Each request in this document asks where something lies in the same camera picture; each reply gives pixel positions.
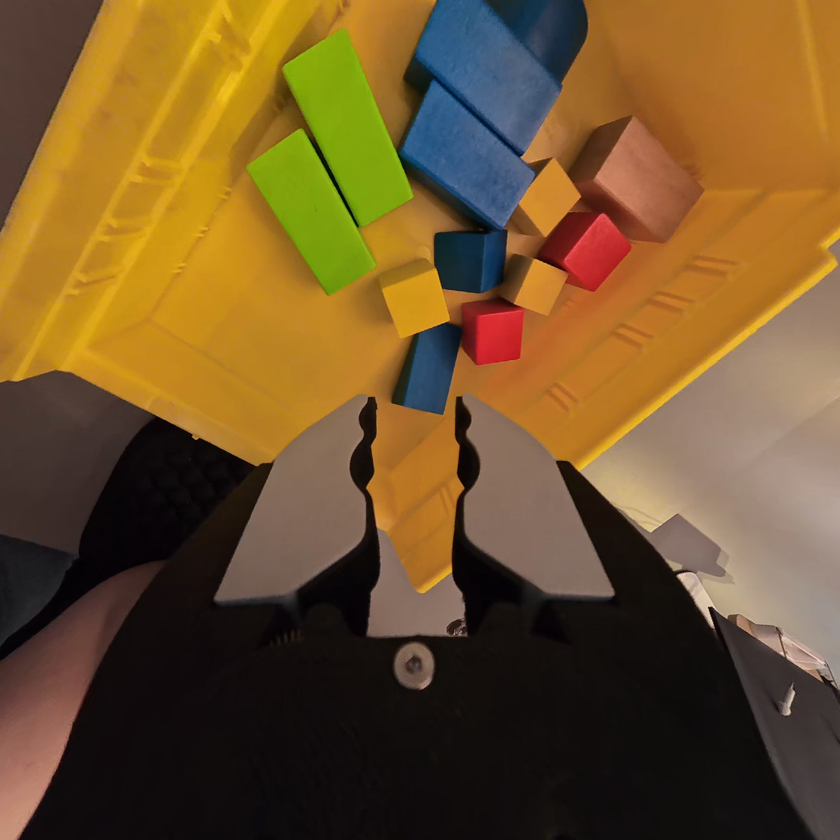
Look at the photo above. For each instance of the long green wooden block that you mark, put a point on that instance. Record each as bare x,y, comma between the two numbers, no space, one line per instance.
348,124

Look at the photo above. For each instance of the dark display board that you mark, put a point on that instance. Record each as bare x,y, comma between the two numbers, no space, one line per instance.
807,741

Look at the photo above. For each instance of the blue wooden triangle block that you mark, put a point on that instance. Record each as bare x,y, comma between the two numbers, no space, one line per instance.
426,367

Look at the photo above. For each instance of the yellow plastic bin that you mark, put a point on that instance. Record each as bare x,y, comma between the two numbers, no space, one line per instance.
197,315

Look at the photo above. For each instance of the yellow wooden cube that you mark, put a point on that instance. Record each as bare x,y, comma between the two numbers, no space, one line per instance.
548,197
535,285
415,302

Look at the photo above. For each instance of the black mesh pad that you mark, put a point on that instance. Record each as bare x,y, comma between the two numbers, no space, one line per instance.
157,492

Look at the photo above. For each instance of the natural wooden block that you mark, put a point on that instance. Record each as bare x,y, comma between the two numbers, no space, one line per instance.
636,177

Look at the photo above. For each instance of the red wooden cube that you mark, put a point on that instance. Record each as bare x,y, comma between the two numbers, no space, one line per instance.
587,249

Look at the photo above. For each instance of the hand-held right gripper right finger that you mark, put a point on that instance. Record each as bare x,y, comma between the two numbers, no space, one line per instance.
531,525

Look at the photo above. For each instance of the blue wooden cylinder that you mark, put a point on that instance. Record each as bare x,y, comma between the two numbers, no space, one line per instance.
551,33

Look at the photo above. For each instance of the person's lap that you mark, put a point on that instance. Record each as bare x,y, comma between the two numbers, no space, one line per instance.
29,584

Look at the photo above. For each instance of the blue rectangular wooden block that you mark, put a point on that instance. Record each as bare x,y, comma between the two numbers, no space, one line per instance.
466,157
485,72

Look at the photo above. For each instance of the small blue wooden block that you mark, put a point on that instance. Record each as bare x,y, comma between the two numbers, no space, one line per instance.
469,262

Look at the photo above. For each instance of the red wooden block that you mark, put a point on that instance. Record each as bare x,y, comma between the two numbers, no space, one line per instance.
492,331

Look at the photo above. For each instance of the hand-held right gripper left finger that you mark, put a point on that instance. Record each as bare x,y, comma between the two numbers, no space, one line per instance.
302,518

